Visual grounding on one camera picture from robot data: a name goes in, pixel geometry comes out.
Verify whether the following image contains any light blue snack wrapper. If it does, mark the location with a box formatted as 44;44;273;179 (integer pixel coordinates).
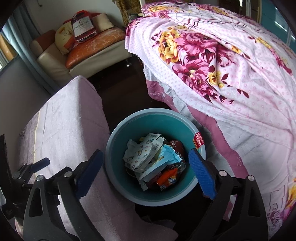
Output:
138;145;182;182

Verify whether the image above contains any white wet wipes pack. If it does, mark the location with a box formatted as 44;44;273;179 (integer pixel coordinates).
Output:
123;133;164;173

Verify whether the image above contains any red soda can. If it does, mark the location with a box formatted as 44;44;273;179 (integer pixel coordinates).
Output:
170;161;187;173

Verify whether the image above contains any teal plastic trash bin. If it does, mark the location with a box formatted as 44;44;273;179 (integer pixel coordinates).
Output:
105;107;206;207

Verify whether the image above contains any red sticker on bin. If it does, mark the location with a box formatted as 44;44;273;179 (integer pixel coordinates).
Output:
193;132;204;150

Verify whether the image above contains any lilac covered mattress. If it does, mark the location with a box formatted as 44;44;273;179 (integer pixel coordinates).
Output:
16;76;178;240

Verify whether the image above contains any white and mauve bedsheet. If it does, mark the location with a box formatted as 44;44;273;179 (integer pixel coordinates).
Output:
144;66;295;237

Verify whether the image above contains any cream leather sofa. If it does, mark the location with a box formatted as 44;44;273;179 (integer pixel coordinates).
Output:
29;22;131;87

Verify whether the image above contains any pink floral blanket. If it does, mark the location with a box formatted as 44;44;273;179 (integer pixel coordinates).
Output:
125;2;295;149

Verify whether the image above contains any orange leather seat cushion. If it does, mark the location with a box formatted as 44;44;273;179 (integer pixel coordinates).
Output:
66;27;125;69

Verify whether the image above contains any cream cartoon pillow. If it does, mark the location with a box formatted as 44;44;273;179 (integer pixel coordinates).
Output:
55;22;76;55

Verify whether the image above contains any beige square pillow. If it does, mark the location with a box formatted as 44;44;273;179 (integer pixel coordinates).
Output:
92;13;114;33

